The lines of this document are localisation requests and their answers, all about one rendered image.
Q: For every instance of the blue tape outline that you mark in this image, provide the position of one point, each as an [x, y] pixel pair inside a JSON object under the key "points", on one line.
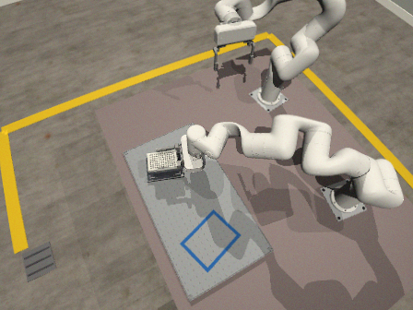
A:
{"points": [[207, 269]]}

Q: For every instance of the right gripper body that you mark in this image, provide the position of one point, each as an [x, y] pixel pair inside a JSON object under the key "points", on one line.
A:
{"points": [[230, 33]]}

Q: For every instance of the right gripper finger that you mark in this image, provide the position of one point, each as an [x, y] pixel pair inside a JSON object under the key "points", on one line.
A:
{"points": [[215, 49], [251, 56]]}

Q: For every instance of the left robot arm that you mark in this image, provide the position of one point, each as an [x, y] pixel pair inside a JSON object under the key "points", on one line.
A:
{"points": [[369, 182]]}

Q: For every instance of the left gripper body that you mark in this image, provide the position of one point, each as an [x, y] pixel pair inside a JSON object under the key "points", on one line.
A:
{"points": [[191, 164]]}

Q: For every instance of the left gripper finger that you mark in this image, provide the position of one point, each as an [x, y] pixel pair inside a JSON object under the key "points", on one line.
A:
{"points": [[172, 147], [165, 169]]}

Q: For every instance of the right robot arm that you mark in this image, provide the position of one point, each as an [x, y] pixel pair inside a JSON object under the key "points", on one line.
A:
{"points": [[283, 66]]}

